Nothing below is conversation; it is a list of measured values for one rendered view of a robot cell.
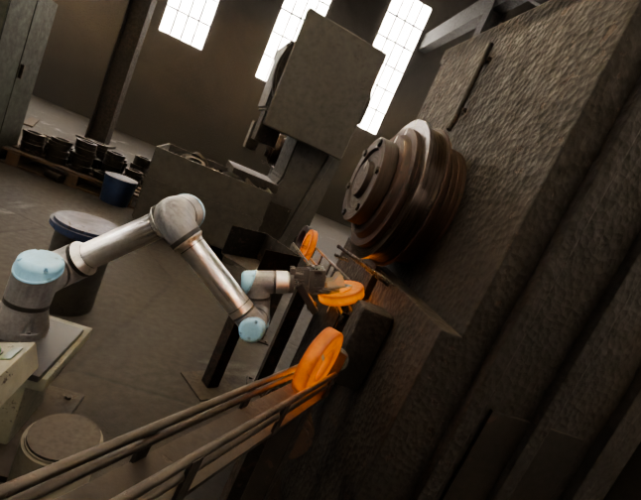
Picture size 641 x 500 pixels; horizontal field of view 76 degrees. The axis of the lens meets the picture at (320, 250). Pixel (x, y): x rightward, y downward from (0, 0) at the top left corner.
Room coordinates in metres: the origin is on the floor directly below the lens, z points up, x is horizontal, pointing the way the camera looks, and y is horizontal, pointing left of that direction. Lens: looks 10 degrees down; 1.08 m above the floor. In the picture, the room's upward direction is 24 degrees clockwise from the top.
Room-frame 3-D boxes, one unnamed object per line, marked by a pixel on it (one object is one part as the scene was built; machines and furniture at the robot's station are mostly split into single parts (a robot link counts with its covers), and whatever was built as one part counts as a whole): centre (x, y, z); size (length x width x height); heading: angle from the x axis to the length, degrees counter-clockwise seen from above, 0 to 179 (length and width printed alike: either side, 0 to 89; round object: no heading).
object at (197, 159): (3.86, 1.19, 0.39); 1.03 x 0.83 x 0.79; 108
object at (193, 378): (1.75, 0.23, 0.36); 0.26 x 0.20 x 0.72; 49
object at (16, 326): (1.09, 0.71, 0.37); 0.15 x 0.15 x 0.10
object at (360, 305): (1.13, -0.21, 0.68); 0.11 x 0.08 x 0.24; 104
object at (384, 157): (1.33, -0.05, 1.11); 0.28 x 0.06 x 0.28; 14
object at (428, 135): (1.36, -0.14, 1.11); 0.47 x 0.06 x 0.47; 14
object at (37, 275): (1.10, 0.71, 0.49); 0.13 x 0.12 x 0.14; 6
